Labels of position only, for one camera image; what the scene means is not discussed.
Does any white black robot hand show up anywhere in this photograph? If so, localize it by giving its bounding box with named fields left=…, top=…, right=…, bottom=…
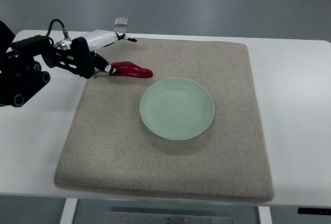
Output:
left=54, top=29, right=137, bottom=79

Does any red chili pepper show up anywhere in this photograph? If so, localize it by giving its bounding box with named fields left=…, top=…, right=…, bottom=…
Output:
left=105, top=62, right=153, bottom=78

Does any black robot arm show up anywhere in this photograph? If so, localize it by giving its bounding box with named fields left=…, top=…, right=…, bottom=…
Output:
left=1, top=19, right=95, bottom=108

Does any light green plate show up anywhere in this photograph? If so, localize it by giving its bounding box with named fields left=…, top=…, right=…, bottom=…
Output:
left=140, top=78, right=215, bottom=141

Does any silver floor socket cover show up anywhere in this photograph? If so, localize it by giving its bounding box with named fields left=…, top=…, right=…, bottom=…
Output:
left=114, top=17, right=128, bottom=26

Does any black chair edge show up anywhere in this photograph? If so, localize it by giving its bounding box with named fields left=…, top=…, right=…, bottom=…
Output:
left=0, top=21, right=15, bottom=54

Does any beige felt mat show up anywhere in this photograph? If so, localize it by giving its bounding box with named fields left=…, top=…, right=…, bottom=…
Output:
left=53, top=36, right=275, bottom=204

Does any white table leg left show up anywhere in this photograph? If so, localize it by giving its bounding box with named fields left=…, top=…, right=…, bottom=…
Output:
left=59, top=198, right=78, bottom=224

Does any white table leg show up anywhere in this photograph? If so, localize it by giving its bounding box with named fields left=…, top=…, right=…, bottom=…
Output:
left=59, top=198, right=78, bottom=224
left=258, top=206, right=273, bottom=224

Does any white table leg right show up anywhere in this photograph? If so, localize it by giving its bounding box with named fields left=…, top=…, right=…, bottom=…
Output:
left=258, top=206, right=273, bottom=224

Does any black table control panel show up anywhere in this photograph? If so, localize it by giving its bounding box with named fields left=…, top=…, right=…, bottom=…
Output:
left=297, top=207, right=331, bottom=215

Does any metal base plate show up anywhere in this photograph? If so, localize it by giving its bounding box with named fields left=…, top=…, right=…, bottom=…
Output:
left=102, top=212, right=233, bottom=224

